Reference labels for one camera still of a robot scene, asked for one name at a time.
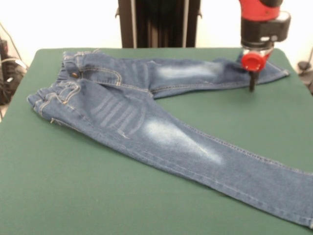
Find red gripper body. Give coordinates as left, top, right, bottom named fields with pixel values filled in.
left=241, top=47, right=274, bottom=72

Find white cable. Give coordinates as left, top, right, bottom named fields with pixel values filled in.
left=0, top=57, right=26, bottom=71

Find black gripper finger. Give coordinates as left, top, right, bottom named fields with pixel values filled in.
left=248, top=70, right=257, bottom=93

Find thin grey cable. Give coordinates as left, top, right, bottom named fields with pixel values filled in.
left=0, top=22, right=22, bottom=61

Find black power strip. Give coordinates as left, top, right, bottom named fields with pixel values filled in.
left=303, top=72, right=313, bottom=96

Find tangled black cables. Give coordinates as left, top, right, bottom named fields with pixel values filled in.
left=0, top=36, right=26, bottom=106

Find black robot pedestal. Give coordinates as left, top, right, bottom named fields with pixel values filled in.
left=114, top=0, right=203, bottom=48

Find dark green table cloth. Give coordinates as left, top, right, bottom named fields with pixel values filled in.
left=0, top=47, right=313, bottom=235

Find blue denim jeans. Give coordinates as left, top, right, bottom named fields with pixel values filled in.
left=26, top=48, right=313, bottom=230

